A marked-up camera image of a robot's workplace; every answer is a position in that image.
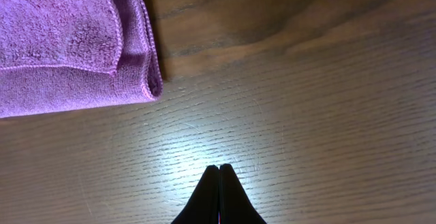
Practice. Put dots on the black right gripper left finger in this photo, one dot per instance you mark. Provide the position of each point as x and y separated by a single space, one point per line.
202 206

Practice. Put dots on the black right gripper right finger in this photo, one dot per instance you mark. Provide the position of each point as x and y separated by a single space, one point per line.
234 205

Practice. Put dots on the purple cloth with white tag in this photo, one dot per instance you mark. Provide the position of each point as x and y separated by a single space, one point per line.
62 55

